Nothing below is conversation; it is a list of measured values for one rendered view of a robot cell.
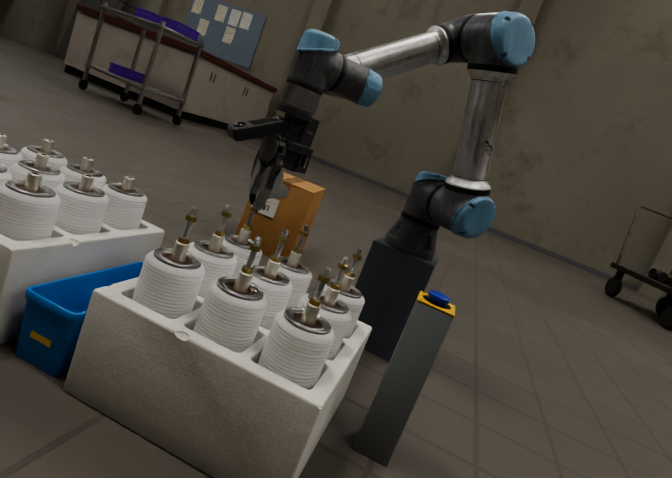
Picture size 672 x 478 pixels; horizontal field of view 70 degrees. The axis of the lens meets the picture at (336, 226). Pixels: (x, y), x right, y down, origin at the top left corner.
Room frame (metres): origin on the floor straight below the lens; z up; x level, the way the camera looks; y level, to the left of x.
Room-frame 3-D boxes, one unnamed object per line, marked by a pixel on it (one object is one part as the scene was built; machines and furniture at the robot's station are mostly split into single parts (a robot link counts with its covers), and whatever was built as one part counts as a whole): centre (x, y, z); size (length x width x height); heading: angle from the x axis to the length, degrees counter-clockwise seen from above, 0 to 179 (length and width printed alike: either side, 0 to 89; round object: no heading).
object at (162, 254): (0.74, 0.22, 0.25); 0.08 x 0.08 x 0.01
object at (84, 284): (0.85, 0.35, 0.06); 0.30 x 0.11 x 0.12; 168
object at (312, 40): (0.98, 0.16, 0.64); 0.09 x 0.08 x 0.11; 123
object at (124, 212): (1.03, 0.46, 0.16); 0.10 x 0.10 x 0.18
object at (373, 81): (1.05, 0.08, 0.64); 0.11 x 0.11 x 0.08; 33
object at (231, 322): (0.72, 0.10, 0.16); 0.10 x 0.10 x 0.18
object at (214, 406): (0.83, 0.08, 0.09); 0.39 x 0.39 x 0.18; 78
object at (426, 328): (0.85, -0.22, 0.16); 0.07 x 0.07 x 0.31; 78
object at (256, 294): (0.72, 0.10, 0.25); 0.08 x 0.08 x 0.01
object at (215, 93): (7.99, 3.23, 0.48); 2.64 x 2.08 x 0.97; 166
